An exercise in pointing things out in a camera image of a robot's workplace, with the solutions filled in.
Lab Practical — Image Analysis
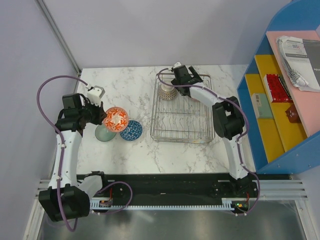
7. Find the brown square pattern bowl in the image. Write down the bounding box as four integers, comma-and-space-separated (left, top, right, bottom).
158, 83, 178, 100

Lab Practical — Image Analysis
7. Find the orange floral bowl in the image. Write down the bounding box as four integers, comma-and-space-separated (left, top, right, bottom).
103, 106, 129, 133

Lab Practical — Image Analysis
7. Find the metal wire dish rack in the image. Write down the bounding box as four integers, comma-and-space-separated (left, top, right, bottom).
150, 73, 215, 144

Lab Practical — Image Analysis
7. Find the blue triangle pattern bowl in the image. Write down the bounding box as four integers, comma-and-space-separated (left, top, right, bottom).
120, 120, 143, 141

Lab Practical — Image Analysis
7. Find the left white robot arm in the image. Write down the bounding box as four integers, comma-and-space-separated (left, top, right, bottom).
38, 88, 110, 222

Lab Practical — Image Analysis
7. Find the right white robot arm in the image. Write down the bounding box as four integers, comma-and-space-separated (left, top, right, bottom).
170, 62, 248, 197

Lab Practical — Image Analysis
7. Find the pale green ribbed bowl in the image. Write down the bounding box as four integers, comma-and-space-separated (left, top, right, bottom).
94, 125, 117, 142

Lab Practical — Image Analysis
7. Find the pale green box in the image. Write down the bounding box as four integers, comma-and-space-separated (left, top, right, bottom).
251, 93, 274, 119

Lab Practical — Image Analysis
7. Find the red patterned box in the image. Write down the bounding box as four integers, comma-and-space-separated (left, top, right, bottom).
263, 74, 293, 103

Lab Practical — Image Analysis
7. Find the blue wooden shelf unit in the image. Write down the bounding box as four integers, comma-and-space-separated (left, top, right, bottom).
237, 0, 320, 174

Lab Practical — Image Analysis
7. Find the brown small toy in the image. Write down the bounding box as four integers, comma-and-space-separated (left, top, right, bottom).
285, 104, 301, 123

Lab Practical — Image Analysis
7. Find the spiral bound booklet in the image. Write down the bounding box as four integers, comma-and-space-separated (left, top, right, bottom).
276, 35, 320, 93

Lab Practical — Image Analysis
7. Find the aluminium corner profile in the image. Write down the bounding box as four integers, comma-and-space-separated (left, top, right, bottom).
35, 0, 82, 75

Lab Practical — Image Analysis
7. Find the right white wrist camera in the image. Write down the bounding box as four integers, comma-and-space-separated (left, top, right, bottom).
171, 61, 182, 70

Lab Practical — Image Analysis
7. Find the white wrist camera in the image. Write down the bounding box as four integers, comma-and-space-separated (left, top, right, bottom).
87, 85, 105, 107
171, 61, 182, 70

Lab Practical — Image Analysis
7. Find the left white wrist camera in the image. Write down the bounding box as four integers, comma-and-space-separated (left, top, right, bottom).
87, 85, 105, 107

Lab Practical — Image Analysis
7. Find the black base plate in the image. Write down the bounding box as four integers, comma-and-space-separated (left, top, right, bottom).
98, 173, 258, 206

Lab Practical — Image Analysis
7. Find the white cable duct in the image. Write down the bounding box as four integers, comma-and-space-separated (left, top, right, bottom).
90, 197, 250, 213

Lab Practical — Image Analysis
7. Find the aluminium rail frame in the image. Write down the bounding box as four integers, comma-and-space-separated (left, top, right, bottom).
34, 178, 310, 202

